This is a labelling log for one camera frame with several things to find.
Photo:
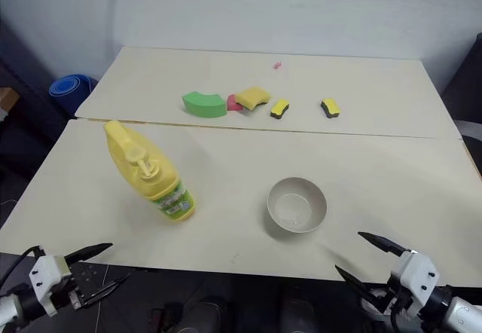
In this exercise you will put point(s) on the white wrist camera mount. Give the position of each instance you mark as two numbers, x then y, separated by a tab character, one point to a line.
416	270
47	272

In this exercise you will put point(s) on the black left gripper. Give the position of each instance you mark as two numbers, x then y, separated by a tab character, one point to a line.
88	276

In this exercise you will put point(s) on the large yellow wavy sponge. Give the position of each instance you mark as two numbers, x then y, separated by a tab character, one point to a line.
253	97

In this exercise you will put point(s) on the small yellow black sponge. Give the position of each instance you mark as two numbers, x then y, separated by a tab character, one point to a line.
331	107
279	108

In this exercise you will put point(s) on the green curved sponge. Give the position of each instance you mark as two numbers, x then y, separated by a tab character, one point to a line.
201	104

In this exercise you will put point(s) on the beige round bowl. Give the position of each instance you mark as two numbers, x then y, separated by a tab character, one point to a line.
297	206

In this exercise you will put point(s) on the red sponge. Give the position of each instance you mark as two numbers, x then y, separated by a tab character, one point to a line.
232	103

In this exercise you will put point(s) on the yellow detergent bottle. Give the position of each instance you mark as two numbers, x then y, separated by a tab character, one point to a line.
158	176

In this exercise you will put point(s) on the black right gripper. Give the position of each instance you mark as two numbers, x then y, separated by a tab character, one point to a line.
395	297

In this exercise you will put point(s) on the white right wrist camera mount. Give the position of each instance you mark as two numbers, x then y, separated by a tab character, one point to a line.
416	270

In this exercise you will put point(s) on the brown cardboard box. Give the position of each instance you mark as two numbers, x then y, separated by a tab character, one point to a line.
7	99

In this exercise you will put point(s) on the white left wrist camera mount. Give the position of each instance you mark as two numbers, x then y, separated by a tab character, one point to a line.
47	272

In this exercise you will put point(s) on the small pink scrap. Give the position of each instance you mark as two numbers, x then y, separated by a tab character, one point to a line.
278	65

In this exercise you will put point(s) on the blue round container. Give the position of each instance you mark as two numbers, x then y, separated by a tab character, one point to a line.
69	92

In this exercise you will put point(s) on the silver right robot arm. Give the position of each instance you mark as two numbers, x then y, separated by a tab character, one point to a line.
461	314

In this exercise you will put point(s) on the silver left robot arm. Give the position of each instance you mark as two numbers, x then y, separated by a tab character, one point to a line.
26	304

